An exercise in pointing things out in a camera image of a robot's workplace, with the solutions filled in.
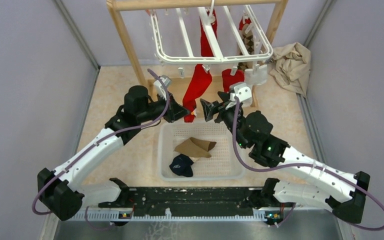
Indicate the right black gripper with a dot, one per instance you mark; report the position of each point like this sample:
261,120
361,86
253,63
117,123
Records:
208,109

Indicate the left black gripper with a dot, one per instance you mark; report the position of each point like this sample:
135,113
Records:
175,110

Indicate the tan brown sock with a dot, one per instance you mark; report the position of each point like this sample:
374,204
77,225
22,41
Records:
196,148

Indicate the navy santa sock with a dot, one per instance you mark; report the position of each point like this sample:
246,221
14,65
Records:
182,166

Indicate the white plastic basket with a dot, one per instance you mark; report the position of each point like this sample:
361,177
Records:
223,165

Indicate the white clip drying hanger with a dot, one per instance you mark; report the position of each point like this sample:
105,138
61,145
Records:
207,20

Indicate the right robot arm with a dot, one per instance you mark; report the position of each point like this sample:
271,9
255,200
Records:
340,192

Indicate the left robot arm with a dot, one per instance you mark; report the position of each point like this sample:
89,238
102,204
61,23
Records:
61,189

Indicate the wooden hanger stand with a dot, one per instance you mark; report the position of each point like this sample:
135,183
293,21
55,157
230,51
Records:
115,8

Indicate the white sock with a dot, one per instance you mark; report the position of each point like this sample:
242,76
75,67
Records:
256,77

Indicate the brown argyle sock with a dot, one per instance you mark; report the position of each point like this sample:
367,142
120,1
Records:
247,37

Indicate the beige crumpled cloth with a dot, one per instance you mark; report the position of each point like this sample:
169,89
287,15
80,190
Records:
292,67

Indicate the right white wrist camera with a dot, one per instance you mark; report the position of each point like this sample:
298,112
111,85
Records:
243,92

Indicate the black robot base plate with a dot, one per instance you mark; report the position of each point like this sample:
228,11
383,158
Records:
198,203

